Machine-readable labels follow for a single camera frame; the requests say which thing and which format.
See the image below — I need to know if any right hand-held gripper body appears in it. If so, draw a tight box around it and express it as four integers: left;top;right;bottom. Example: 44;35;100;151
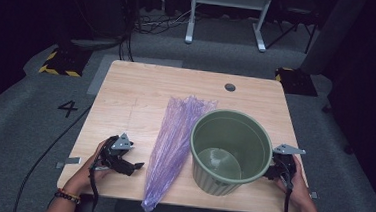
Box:
270;143;307;189

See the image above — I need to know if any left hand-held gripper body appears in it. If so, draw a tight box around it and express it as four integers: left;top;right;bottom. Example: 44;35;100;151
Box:
99;131;136;174

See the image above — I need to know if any purple plastic trash bag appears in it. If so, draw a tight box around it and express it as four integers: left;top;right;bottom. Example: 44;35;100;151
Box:
141;91;219;212

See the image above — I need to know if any green plastic trash bin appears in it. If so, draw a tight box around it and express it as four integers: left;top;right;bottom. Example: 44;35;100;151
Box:
186;106;276;200

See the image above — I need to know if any person's right hand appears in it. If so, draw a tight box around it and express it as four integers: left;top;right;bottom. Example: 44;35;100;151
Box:
274;153;318;210

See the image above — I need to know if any person's left hand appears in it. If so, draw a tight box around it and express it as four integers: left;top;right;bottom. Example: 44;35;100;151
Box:
64;137;114;197

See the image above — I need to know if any black yellow striped base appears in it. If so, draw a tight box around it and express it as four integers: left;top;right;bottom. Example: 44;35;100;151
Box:
273;66;321;97
38;45;93;79

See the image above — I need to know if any black folding stand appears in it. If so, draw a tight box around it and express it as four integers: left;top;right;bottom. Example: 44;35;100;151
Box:
266;4;319;56

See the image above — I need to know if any grey pillar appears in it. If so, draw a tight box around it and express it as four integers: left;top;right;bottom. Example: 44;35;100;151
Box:
299;0;368;79

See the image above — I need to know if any black equipment stand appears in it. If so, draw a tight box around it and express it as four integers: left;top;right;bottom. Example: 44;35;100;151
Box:
55;0;139;63

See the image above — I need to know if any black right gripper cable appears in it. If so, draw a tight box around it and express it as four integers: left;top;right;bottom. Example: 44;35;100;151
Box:
276;159;297;212

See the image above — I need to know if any beaded bracelet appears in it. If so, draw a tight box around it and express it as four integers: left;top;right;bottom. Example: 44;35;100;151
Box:
53;187;83;205

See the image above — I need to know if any black floor cable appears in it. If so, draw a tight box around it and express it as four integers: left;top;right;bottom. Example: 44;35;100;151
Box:
12;98;94;212

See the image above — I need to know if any bundle of floor cables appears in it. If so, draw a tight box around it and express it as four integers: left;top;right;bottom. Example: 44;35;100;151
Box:
132;5;197;39

